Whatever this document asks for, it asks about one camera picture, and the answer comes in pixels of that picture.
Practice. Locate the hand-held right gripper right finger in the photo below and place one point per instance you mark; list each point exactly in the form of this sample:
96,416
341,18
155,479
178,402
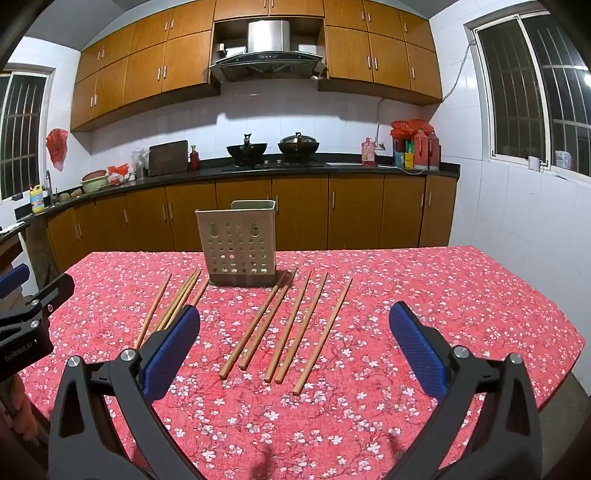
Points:
418,346

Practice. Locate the person's left hand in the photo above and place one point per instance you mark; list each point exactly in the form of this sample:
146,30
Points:
18,406

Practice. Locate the black wok with lid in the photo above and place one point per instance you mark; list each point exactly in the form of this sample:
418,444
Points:
298,145

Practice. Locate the clear plastic bags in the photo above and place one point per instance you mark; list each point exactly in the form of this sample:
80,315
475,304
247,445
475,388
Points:
140,161

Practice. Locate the metal faucet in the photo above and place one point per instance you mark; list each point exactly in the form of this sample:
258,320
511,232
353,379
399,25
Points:
49,184

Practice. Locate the black gas stove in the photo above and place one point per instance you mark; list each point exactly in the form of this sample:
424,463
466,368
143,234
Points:
277,164

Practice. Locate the brown wall cabinets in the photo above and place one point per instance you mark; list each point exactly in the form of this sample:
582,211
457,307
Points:
147,69

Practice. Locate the beige perforated chopstick holder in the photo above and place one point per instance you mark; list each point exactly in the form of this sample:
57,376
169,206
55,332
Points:
235,244

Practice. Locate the hanging red plastic bag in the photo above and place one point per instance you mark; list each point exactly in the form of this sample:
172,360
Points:
57,145

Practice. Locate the steel range hood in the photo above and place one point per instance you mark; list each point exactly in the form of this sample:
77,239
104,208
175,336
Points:
268,60

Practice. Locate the green and yellow box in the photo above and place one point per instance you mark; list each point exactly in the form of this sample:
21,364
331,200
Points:
404,157

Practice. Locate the green basin with red lid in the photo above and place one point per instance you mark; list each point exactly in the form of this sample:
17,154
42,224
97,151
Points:
94,182

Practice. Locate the brown base cabinets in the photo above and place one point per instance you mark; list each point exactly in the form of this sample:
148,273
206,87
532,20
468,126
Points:
355,212

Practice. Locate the dark wooden cutting board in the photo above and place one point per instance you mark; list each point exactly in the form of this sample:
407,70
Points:
168,158

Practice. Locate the yellow detergent bottle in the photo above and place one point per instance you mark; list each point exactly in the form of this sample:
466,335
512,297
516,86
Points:
37,199

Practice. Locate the wooden chopstick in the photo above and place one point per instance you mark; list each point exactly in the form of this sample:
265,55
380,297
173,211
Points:
188,291
289,326
178,297
323,336
201,293
302,328
268,319
254,326
154,309

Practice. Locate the black kitchen countertop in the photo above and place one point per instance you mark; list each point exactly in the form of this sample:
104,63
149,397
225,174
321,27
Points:
207,164

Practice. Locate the pink refill pouch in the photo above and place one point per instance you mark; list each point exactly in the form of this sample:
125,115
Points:
368,152

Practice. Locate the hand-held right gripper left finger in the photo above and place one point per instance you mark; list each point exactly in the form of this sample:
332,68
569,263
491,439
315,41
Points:
173,346

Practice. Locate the small red bottle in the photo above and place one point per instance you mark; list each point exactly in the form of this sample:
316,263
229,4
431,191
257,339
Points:
194,159

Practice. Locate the crumpled red plastic bag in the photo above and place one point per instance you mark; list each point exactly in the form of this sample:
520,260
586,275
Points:
408,128

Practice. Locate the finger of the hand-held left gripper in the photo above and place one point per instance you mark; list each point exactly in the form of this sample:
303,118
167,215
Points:
55,288
14,279

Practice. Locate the red floral tablecloth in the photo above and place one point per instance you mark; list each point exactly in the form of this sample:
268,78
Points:
323,438

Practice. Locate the large barred window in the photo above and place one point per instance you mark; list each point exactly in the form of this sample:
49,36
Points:
531,92

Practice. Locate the red oil bottle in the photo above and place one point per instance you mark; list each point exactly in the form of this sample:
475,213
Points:
420,150
434,152

